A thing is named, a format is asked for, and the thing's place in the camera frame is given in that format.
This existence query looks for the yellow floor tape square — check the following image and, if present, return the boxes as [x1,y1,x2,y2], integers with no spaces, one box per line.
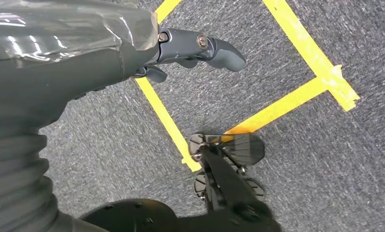
[134,0,361,173]

